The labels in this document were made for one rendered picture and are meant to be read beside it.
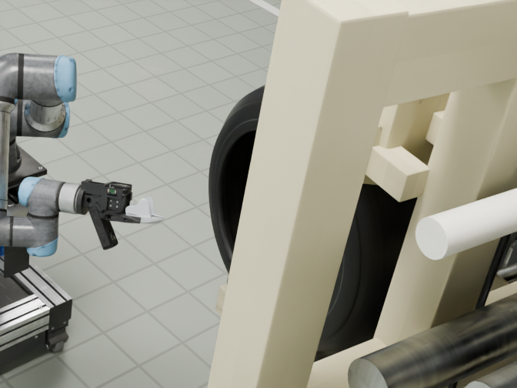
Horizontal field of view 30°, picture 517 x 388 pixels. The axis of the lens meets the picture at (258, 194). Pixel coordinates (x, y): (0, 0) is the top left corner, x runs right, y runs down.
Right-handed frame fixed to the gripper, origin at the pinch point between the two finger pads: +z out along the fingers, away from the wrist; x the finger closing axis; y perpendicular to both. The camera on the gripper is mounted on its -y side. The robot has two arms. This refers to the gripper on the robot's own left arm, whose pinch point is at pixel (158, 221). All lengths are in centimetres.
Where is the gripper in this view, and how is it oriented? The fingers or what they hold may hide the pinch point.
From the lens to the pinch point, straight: 232.3
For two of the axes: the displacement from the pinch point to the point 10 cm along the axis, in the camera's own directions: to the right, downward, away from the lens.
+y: 1.1, -9.7, -2.2
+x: 2.1, -1.9, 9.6
